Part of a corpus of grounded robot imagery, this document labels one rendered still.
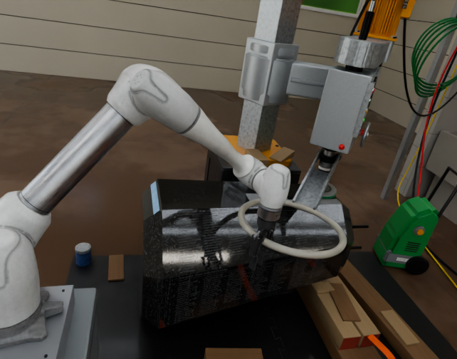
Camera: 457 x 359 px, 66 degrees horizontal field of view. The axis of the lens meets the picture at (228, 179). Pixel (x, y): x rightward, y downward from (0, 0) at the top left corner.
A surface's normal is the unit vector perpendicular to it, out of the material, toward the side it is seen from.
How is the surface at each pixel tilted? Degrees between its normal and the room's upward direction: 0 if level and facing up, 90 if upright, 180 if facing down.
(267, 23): 90
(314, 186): 16
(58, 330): 3
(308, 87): 90
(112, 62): 90
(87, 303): 0
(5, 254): 57
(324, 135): 90
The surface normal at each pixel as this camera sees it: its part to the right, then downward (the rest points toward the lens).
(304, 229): 0.30, -0.30
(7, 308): 0.58, 0.38
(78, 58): 0.22, 0.47
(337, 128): -0.44, 0.34
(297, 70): -0.08, 0.43
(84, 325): 0.15, -0.88
